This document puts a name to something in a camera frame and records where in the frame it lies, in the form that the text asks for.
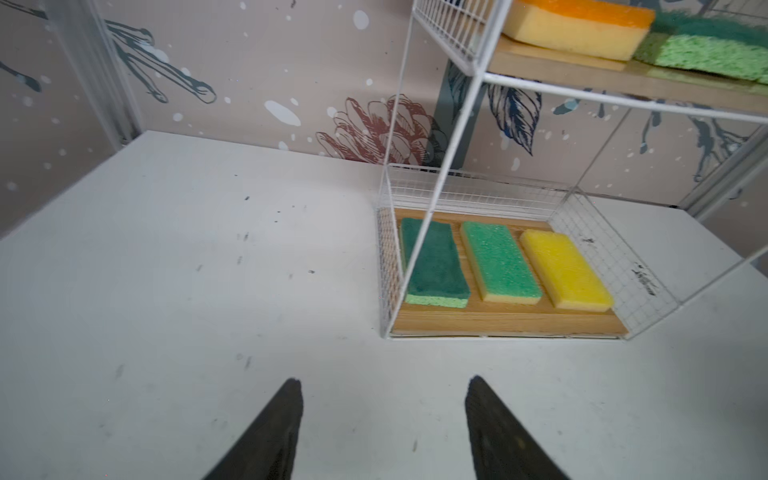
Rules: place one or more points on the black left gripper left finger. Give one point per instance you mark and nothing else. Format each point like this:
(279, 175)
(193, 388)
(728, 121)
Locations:
(267, 448)

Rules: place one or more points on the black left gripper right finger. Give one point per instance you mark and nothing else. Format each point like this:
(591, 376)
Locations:
(501, 447)

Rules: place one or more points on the light green sponge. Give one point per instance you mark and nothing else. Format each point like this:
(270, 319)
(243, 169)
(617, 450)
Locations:
(498, 265)

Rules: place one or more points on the yellow sponge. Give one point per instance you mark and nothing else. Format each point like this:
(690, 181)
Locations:
(567, 277)

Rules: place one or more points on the dark green sponge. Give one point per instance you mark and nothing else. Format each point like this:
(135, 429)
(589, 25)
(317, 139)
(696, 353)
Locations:
(716, 45)
(437, 279)

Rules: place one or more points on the orange sponge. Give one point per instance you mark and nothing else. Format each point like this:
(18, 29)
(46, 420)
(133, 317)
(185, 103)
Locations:
(593, 28)

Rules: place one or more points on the white wire wooden shelf unit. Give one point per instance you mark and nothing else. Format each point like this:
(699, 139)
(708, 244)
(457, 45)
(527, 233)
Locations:
(470, 35)

